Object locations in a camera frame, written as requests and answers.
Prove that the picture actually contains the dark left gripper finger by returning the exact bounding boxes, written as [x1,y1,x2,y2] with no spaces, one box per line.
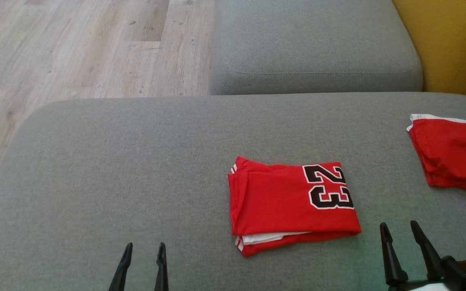
[108,242,133,291]
[154,242,169,291]

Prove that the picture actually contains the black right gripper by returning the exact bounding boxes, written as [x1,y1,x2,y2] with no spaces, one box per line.
[379,220,466,291]

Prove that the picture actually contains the red shorts white trim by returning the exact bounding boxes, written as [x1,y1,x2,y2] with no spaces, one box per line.
[406,114,466,196]

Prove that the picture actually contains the red jersey number 23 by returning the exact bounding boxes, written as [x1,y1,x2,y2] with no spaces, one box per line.
[228,156,362,258]

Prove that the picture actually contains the large grey sofa seat cushion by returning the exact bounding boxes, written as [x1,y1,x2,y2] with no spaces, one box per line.
[0,92,466,291]

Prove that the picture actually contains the large yellow sofa back cushion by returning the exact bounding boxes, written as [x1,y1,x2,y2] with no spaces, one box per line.
[392,0,466,105]

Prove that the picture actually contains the smaller grey sofa seat cushion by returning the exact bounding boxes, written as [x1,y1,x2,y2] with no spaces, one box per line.
[210,0,424,96]

